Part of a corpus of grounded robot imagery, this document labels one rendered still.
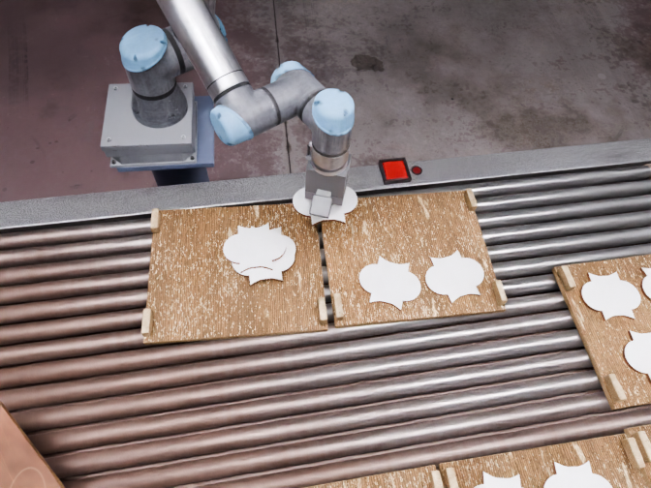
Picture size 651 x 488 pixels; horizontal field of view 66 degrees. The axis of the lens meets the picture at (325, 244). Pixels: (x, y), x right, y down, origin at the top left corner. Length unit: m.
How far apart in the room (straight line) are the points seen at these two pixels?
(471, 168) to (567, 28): 2.41
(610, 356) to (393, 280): 0.52
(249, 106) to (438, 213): 0.63
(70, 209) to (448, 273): 0.97
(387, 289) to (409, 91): 1.96
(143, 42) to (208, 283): 0.61
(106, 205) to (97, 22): 2.24
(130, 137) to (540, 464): 1.26
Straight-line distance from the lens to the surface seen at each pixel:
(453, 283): 1.26
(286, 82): 0.99
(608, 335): 1.37
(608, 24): 4.01
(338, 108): 0.92
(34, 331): 1.32
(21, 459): 1.11
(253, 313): 1.18
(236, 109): 0.94
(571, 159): 1.65
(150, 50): 1.37
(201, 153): 1.53
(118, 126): 1.53
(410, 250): 1.28
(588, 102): 3.37
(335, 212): 1.15
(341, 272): 1.23
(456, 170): 1.49
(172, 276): 1.25
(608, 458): 1.28
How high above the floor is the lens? 2.03
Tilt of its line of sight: 60 degrees down
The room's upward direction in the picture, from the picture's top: 6 degrees clockwise
